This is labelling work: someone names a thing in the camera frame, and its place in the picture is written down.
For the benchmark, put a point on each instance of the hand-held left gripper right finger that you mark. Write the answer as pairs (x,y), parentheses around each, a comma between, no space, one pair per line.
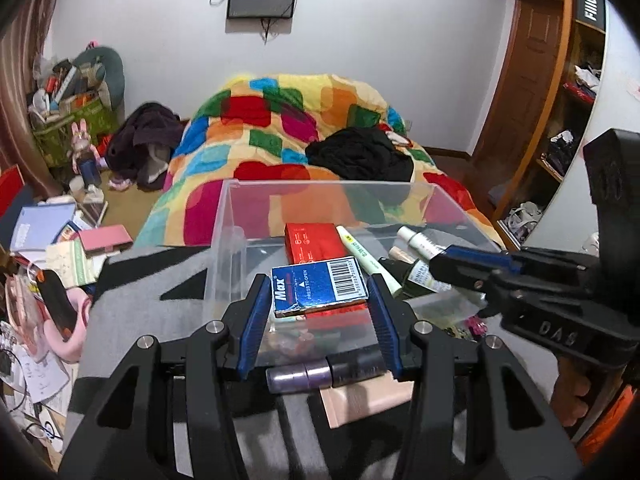
(385,330)

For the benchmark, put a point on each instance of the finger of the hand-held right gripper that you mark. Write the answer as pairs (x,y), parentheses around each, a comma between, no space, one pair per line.
(460,272)
(480,255)

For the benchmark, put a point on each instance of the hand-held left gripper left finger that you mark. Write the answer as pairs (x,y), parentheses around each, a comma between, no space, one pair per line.
(252,330)

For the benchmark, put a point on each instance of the white round bottle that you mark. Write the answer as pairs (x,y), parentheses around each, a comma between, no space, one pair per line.
(417,242)

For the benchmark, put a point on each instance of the blue staple box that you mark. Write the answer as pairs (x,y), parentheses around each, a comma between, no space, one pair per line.
(320,285)

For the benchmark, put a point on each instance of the white tube with green label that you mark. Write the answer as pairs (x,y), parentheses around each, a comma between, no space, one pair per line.
(357,250)

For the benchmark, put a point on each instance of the red packet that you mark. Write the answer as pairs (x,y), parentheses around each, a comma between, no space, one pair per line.
(315,242)

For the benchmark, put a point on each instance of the clear plastic storage bin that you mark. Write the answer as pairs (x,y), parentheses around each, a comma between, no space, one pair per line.
(320,200)

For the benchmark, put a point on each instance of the person's right hand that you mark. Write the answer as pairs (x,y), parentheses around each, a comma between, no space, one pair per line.
(570,395)

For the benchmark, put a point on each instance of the white shoes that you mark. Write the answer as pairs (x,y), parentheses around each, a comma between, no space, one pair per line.
(522,220)

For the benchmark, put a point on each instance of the beige cosmetic bottle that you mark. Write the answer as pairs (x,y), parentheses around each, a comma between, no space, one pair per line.
(402,255)

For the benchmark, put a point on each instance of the beige cosmetic tube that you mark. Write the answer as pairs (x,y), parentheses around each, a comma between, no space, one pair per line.
(360,402)

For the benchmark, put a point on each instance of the purple spray bottle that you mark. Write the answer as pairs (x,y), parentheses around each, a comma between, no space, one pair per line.
(320,374)

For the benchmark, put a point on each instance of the grey black patterned blanket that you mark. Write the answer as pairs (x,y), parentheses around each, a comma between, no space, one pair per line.
(150,270)

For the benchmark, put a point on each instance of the orange cloth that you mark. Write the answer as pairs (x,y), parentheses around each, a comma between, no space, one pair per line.
(610,425)

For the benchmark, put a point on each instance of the black clothing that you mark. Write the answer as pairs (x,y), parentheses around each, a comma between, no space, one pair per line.
(360,155)

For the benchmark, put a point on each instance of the wooden wardrobe shelf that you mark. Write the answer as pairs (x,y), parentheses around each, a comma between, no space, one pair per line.
(570,110)

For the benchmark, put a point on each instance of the pink book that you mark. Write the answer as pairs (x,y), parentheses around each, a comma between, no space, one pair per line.
(105,237)

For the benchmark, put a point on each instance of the wooden door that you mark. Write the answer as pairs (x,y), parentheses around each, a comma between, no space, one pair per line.
(530,75)

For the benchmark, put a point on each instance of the green white book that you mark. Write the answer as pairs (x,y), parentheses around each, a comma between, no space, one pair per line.
(75,262)

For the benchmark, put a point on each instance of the white sliding wardrobe door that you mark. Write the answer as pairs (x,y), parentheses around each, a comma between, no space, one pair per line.
(615,100)

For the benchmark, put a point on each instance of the dark purple clothing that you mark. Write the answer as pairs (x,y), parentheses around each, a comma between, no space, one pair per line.
(145,135)

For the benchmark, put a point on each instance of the colourful patchwork quilt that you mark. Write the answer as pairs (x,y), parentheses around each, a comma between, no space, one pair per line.
(300,110)

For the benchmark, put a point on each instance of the pink plastic holder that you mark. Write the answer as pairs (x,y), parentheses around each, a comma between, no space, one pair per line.
(22,305)

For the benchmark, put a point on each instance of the pink bunny toy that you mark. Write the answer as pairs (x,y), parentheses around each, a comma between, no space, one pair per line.
(85,152)

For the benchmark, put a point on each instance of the black printed box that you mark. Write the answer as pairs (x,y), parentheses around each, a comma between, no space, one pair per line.
(590,10)

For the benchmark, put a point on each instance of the green basket of clutter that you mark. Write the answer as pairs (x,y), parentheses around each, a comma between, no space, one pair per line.
(60,135)

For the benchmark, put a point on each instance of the red box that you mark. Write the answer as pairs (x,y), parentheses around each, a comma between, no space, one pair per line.
(10,190)

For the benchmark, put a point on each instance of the striped curtain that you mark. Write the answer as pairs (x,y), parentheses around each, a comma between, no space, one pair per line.
(20,70)

